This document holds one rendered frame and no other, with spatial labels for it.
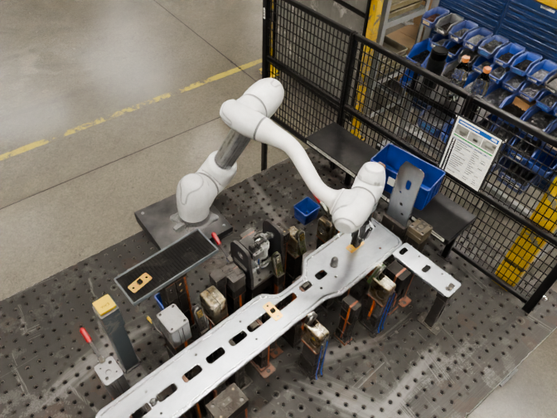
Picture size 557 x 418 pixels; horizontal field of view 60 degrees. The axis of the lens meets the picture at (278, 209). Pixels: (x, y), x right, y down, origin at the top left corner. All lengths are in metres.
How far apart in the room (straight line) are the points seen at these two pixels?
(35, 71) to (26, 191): 1.66
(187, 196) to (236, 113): 0.58
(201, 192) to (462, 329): 1.34
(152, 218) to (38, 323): 0.70
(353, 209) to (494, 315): 1.06
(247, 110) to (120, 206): 2.00
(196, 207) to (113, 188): 1.60
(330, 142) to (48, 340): 1.61
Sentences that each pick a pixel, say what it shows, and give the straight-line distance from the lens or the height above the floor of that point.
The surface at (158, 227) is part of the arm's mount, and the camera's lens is 2.51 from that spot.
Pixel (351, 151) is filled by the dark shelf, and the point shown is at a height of 1.03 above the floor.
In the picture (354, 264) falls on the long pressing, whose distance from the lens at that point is 2.07.
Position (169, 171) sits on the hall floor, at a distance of 3.91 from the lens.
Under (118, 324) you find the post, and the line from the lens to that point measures 1.89.
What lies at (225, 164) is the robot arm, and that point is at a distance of 2.35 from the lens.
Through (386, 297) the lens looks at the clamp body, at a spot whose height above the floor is 1.00.
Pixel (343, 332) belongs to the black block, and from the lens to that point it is 2.15.
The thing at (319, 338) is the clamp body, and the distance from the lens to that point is 1.82.
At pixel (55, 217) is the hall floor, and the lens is 3.80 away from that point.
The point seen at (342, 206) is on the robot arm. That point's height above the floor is 1.44.
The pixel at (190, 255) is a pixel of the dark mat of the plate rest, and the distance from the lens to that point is 1.87.
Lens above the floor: 2.65
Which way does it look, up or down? 48 degrees down
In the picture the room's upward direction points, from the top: 3 degrees clockwise
